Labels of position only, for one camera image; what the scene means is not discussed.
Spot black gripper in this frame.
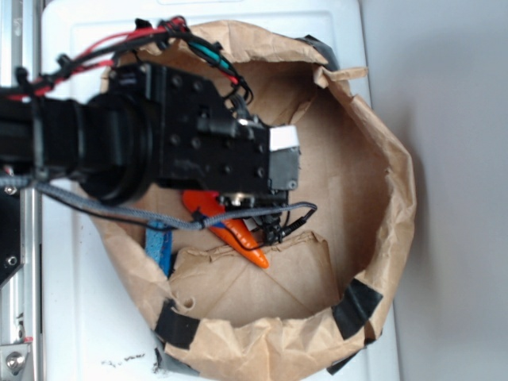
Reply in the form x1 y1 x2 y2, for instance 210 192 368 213
196 120 300 208

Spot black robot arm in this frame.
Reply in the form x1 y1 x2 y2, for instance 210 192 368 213
1 63 300 207

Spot orange toy carrot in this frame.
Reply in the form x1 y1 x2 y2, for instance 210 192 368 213
182 190 269 269

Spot blue sponge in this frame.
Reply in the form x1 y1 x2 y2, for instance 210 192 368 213
144 221 172 276

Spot brown paper bag tray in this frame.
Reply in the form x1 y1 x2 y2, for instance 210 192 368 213
95 21 417 380

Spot grey braided cable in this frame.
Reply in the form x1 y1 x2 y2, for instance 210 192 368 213
0 174 318 232

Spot red black cable bundle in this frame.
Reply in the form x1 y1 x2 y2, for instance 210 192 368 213
0 15 255 105

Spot aluminium frame rail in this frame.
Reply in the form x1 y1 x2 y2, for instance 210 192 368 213
1 1 44 380

